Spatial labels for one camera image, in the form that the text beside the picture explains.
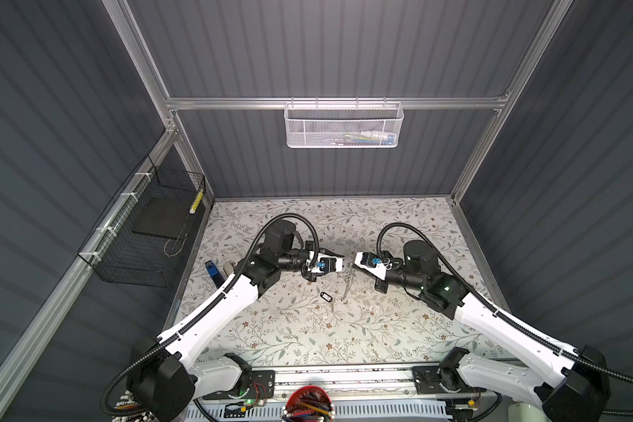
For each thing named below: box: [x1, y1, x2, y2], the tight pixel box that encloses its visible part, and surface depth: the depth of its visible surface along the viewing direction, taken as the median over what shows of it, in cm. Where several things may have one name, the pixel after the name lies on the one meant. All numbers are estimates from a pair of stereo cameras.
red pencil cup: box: [281, 385, 335, 422], surface depth 62 cm
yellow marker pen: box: [189, 189, 204, 214], surface depth 83 cm
